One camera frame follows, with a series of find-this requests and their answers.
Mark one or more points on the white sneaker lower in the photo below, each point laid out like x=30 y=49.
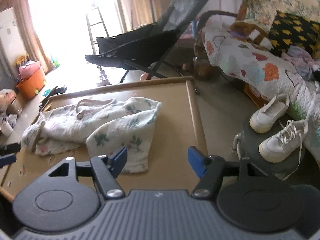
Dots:
x=280 y=146

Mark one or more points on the orange plastic tub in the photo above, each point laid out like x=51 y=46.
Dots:
x=30 y=87

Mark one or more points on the white floral garment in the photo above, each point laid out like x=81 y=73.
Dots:
x=101 y=126

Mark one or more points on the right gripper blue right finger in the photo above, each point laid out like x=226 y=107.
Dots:
x=210 y=170

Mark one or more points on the white plastic bag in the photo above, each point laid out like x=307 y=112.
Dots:
x=6 y=97

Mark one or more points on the white sneaker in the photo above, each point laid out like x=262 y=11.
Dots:
x=280 y=146
x=263 y=119

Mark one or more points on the white sneaker upper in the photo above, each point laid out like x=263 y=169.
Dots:
x=263 y=119

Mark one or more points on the black yellow arrow cushion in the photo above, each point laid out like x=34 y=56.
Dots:
x=290 y=30

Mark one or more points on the black folding lounge chair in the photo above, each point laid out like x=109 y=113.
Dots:
x=146 y=48

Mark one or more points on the brown plush toy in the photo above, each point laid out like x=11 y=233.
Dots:
x=251 y=33

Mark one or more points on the brown curtain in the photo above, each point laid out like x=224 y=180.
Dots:
x=28 y=34

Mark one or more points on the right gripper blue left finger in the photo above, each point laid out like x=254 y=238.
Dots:
x=104 y=170

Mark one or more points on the white air conditioner unit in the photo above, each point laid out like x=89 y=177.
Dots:
x=11 y=41

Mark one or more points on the white cup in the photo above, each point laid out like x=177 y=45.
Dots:
x=6 y=129

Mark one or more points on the dark round stool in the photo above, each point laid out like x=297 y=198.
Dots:
x=246 y=143

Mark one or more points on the pink basket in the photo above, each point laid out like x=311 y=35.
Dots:
x=28 y=69

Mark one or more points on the floral sofa cover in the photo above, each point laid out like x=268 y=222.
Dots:
x=263 y=12

